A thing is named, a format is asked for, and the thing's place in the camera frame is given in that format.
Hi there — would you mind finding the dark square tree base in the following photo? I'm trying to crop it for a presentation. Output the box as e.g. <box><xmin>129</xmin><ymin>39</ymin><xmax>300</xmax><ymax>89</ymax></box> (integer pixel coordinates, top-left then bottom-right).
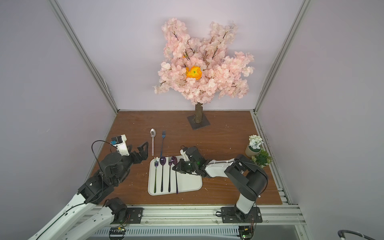
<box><xmin>187</xmin><ymin>113</ymin><xmax>211</xmax><ymax>131</ymax></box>

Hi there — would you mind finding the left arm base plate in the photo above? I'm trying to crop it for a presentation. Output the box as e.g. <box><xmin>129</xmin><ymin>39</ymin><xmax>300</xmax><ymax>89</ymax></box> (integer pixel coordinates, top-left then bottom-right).
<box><xmin>113</xmin><ymin>207</ymin><xmax>144</xmax><ymax>225</ymax></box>

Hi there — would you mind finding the pink cherry blossom tree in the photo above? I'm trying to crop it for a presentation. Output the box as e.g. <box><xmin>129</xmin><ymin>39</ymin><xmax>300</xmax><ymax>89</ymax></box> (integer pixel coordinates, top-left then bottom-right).
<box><xmin>154</xmin><ymin>18</ymin><xmax>254</xmax><ymax>124</ymax></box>

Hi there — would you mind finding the white square tray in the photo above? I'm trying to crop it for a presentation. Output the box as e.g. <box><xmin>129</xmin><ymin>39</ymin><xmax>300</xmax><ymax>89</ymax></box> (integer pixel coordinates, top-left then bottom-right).
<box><xmin>148</xmin><ymin>157</ymin><xmax>203</xmax><ymax>196</ymax></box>

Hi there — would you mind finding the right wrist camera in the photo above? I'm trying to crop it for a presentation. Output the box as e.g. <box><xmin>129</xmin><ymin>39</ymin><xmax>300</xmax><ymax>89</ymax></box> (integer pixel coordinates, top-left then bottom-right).
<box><xmin>180</xmin><ymin>149</ymin><xmax>189</xmax><ymax>162</ymax></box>

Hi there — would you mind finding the dark purple spoon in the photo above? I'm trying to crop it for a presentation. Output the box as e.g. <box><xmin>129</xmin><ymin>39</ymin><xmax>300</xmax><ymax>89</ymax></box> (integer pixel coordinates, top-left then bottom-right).
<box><xmin>160</xmin><ymin>157</ymin><xmax>167</xmax><ymax>192</ymax></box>

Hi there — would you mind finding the green succulent pot plant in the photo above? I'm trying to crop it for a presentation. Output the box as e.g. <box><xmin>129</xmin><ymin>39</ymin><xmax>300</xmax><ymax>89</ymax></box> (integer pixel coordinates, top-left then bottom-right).
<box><xmin>251</xmin><ymin>149</ymin><xmax>273</xmax><ymax>168</ymax></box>

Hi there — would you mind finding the blue fork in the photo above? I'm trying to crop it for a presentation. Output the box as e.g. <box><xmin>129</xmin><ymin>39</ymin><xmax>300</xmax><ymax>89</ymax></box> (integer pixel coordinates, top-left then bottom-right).
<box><xmin>160</xmin><ymin>130</ymin><xmax>166</xmax><ymax>158</ymax></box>

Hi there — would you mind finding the silver spoon pink handle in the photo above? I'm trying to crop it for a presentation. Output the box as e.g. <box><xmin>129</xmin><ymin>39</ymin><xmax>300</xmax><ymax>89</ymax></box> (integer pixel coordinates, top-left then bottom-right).
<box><xmin>150</xmin><ymin>128</ymin><xmax>157</xmax><ymax>156</ymax></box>

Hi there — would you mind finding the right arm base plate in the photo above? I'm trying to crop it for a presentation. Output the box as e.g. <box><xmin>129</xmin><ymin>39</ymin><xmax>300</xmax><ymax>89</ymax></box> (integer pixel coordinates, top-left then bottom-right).
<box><xmin>216</xmin><ymin>206</ymin><xmax>263</xmax><ymax>224</ymax></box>

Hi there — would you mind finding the white flower pot plant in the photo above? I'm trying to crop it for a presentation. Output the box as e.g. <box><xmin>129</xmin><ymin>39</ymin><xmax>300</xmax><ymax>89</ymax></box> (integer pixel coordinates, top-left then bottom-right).
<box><xmin>245</xmin><ymin>135</ymin><xmax>264</xmax><ymax>158</ymax></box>

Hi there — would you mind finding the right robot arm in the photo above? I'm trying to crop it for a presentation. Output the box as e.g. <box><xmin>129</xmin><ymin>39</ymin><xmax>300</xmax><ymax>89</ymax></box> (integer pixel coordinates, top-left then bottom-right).
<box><xmin>172</xmin><ymin>147</ymin><xmax>269</xmax><ymax>223</ymax></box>

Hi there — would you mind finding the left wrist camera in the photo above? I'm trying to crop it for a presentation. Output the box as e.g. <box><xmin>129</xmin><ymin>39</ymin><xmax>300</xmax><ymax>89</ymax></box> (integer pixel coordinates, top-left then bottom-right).
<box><xmin>111</xmin><ymin>135</ymin><xmax>130</xmax><ymax>156</ymax></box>

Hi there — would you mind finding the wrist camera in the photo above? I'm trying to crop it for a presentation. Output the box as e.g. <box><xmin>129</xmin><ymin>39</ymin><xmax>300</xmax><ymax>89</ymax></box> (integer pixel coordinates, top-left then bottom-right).
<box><xmin>111</xmin><ymin>135</ymin><xmax>130</xmax><ymax>156</ymax></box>
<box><xmin>180</xmin><ymin>149</ymin><xmax>189</xmax><ymax>162</ymax></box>

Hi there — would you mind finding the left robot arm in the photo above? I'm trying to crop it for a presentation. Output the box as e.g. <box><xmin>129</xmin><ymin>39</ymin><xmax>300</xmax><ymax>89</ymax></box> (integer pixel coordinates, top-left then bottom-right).
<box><xmin>31</xmin><ymin>142</ymin><xmax>149</xmax><ymax>240</ymax></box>

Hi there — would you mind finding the aluminium front rail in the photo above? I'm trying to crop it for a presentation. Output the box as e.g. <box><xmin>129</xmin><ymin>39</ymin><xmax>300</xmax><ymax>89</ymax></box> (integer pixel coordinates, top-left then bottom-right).
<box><xmin>62</xmin><ymin>205</ymin><xmax>307</xmax><ymax>228</ymax></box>

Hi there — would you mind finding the purple spoon thin handle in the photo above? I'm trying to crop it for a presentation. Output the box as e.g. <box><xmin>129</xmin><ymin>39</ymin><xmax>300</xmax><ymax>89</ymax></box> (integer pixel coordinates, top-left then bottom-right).
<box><xmin>171</xmin><ymin>156</ymin><xmax>179</xmax><ymax>194</ymax></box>

